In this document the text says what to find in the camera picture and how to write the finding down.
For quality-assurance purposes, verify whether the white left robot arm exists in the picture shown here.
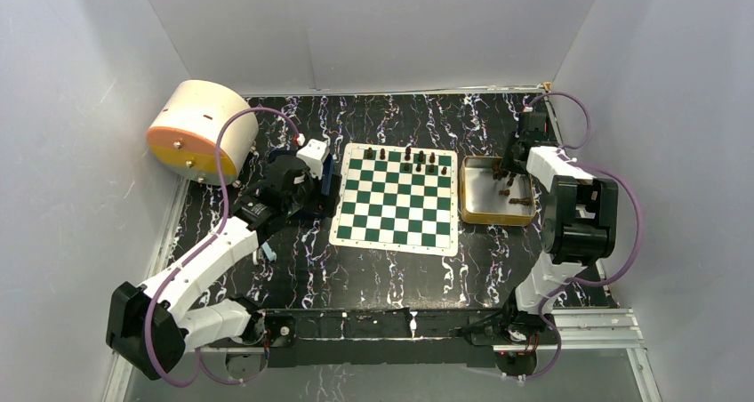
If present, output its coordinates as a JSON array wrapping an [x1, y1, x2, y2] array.
[[105, 150, 341, 380]]

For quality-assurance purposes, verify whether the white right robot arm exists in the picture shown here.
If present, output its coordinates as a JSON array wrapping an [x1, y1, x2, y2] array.
[[497, 111, 619, 343]]

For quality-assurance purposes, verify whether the green white chess board mat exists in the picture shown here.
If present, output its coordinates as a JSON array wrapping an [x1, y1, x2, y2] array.
[[329, 143, 460, 257]]

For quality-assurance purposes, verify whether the blue square tray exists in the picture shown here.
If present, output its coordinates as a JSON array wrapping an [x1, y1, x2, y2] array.
[[261, 145, 341, 220]]

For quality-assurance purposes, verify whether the small white blue clip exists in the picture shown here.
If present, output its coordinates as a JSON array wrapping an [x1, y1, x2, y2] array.
[[260, 242, 277, 262]]

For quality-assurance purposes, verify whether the beige rectangular tin tray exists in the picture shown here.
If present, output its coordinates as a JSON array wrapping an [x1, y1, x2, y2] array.
[[459, 156, 536, 227]]

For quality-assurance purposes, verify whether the cream orange cylindrical drum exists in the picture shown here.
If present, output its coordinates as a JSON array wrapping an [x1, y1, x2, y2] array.
[[146, 79, 259, 186]]

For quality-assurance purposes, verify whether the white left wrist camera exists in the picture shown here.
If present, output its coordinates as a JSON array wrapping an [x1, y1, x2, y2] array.
[[296, 139, 330, 179]]

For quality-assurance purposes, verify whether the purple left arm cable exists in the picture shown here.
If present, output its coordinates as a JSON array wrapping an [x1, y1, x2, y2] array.
[[144, 107, 304, 389]]

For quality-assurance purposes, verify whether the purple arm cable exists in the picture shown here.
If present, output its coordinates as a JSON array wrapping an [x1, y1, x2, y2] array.
[[144, 107, 304, 389], [526, 91, 645, 382]]

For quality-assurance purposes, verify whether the black base frame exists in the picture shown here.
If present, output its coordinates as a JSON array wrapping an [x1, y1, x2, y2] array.
[[246, 308, 556, 375]]

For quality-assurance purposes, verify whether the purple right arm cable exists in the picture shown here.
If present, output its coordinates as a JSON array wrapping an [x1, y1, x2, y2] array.
[[526, 91, 645, 382]]

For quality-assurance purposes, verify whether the aluminium rail frame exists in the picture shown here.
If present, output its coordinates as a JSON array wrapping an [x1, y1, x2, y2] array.
[[553, 308, 645, 350]]

